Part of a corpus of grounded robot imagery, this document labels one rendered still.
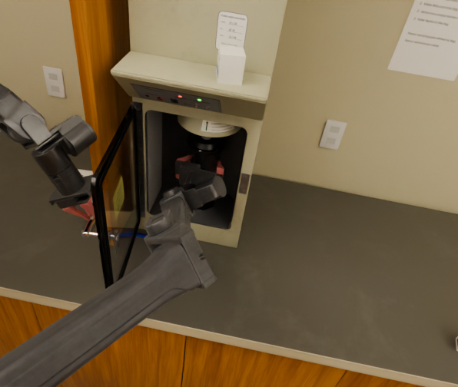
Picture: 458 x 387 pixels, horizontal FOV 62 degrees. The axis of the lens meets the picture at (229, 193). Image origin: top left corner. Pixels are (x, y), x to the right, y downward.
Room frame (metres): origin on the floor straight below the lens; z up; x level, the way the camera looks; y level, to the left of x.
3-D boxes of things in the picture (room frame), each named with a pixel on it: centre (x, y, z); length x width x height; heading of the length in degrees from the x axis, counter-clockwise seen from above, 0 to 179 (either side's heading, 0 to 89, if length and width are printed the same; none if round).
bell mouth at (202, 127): (0.92, 0.08, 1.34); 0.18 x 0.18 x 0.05
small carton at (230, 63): (0.76, 0.04, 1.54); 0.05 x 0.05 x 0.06; 10
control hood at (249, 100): (0.77, 0.11, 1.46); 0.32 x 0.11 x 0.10; 87
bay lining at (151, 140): (0.95, 0.10, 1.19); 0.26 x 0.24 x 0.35; 87
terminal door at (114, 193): (0.66, 0.25, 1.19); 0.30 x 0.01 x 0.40; 3
